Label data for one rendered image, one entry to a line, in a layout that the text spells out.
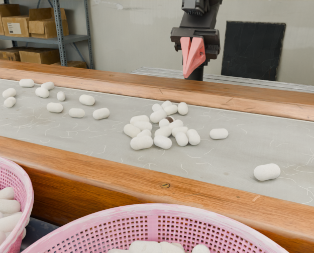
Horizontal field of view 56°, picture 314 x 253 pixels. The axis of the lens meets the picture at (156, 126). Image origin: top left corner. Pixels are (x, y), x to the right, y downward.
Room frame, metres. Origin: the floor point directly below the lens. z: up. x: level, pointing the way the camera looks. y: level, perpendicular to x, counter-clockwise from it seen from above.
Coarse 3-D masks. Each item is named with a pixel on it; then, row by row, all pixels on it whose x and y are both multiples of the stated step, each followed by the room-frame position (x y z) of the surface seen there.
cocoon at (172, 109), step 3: (171, 105) 0.56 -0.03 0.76; (174, 105) 0.56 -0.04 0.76; (165, 108) 0.55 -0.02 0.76; (168, 108) 0.55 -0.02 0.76; (171, 108) 0.55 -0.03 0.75; (174, 108) 0.56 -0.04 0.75; (177, 108) 0.56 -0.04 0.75; (168, 111) 0.55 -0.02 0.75; (171, 111) 0.55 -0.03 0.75; (174, 111) 0.56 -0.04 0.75; (168, 114) 0.55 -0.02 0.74
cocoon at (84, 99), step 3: (81, 96) 0.61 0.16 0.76; (84, 96) 0.61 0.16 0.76; (87, 96) 0.61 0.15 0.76; (90, 96) 0.61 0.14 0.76; (81, 99) 0.61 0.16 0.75; (84, 99) 0.61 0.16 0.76; (87, 99) 0.60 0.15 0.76; (90, 99) 0.60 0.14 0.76; (93, 99) 0.61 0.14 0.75; (81, 102) 0.61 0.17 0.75; (84, 102) 0.61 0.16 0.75; (87, 102) 0.60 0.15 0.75; (90, 102) 0.60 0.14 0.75; (93, 102) 0.61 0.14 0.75
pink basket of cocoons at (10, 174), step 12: (0, 168) 0.33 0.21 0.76; (12, 168) 0.32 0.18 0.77; (0, 180) 0.32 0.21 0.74; (12, 180) 0.32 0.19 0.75; (24, 180) 0.29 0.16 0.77; (24, 192) 0.29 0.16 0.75; (24, 204) 0.27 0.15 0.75; (24, 216) 0.22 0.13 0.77; (12, 240) 0.20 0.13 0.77; (0, 252) 0.18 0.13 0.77; (12, 252) 0.21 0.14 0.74
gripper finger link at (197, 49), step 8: (176, 32) 0.65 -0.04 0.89; (184, 32) 0.64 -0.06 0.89; (192, 32) 0.64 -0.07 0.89; (176, 40) 0.65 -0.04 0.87; (192, 40) 0.62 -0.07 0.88; (200, 40) 0.61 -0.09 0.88; (192, 48) 0.61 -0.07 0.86; (200, 48) 0.63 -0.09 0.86; (192, 56) 0.60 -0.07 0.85; (200, 56) 0.64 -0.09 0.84; (192, 64) 0.63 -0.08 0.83
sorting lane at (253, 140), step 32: (0, 96) 0.67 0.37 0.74; (32, 96) 0.67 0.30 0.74; (96, 96) 0.67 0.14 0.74; (128, 96) 0.67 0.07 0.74; (0, 128) 0.49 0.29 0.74; (32, 128) 0.49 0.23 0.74; (64, 128) 0.49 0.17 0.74; (96, 128) 0.49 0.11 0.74; (192, 128) 0.49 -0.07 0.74; (224, 128) 0.49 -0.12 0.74; (256, 128) 0.49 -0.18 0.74; (288, 128) 0.49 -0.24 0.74; (128, 160) 0.38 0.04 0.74; (160, 160) 0.38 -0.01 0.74; (192, 160) 0.38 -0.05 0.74; (224, 160) 0.38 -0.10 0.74; (256, 160) 0.38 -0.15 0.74; (288, 160) 0.38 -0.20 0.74; (256, 192) 0.30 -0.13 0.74; (288, 192) 0.30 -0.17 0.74
